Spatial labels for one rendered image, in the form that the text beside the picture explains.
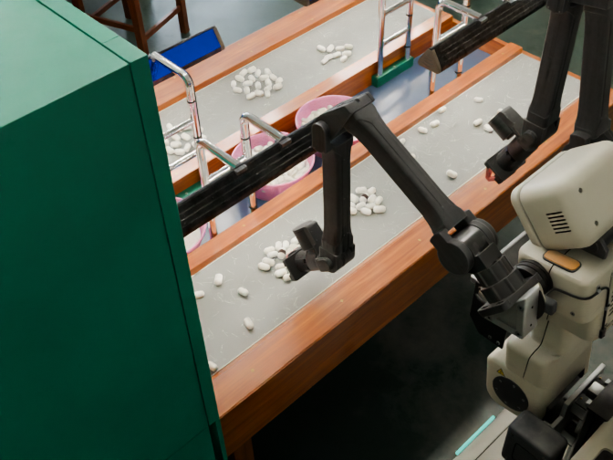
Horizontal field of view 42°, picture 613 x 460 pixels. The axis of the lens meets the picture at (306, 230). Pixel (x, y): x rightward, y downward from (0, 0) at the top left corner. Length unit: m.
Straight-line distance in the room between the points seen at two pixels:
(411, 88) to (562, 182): 1.50
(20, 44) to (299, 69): 1.84
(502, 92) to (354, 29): 0.66
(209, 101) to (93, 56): 1.69
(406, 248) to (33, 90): 1.36
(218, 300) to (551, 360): 0.88
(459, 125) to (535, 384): 1.08
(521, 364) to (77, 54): 1.23
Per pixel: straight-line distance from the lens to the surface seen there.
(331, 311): 2.10
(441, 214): 1.60
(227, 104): 2.83
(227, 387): 1.98
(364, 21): 3.25
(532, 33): 4.70
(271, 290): 2.19
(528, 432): 1.97
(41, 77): 1.16
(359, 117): 1.62
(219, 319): 2.14
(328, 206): 1.83
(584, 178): 1.61
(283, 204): 2.38
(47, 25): 1.28
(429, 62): 2.43
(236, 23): 4.73
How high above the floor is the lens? 2.40
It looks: 45 degrees down
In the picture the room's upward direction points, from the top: 2 degrees counter-clockwise
